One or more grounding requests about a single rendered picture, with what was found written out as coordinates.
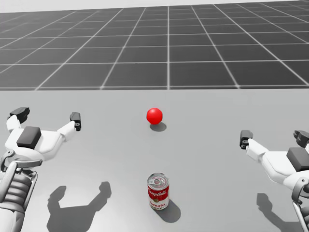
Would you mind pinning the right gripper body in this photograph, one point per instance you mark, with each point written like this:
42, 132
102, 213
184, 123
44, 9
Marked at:
277, 166

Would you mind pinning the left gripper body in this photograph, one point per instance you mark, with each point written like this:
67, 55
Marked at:
46, 141

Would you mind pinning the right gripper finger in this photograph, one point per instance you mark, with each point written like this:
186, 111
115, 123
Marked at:
256, 148
302, 138

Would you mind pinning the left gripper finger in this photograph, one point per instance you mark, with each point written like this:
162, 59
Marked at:
17, 118
70, 129

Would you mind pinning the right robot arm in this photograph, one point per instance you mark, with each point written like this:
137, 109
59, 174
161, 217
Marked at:
300, 193

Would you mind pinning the round signal ball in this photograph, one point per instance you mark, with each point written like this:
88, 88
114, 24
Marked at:
154, 116

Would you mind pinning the red and white can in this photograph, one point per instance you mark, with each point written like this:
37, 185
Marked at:
158, 193

